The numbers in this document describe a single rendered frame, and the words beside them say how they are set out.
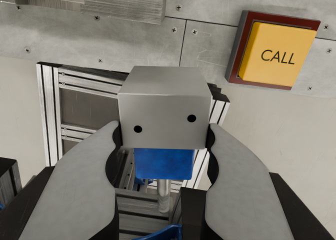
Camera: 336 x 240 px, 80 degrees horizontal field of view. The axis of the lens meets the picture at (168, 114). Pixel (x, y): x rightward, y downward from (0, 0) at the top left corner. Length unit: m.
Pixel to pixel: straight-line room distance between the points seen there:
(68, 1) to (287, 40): 0.21
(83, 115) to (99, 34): 0.81
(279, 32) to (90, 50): 0.21
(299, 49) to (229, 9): 0.09
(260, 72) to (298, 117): 1.18
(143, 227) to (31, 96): 1.07
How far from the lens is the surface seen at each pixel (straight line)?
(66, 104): 1.06
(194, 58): 0.26
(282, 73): 0.26
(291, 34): 0.25
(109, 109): 0.99
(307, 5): 0.30
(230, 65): 0.26
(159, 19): 0.17
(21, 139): 1.62
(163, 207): 0.20
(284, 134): 1.45
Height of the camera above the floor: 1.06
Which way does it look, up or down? 62 degrees down
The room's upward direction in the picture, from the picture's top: 178 degrees counter-clockwise
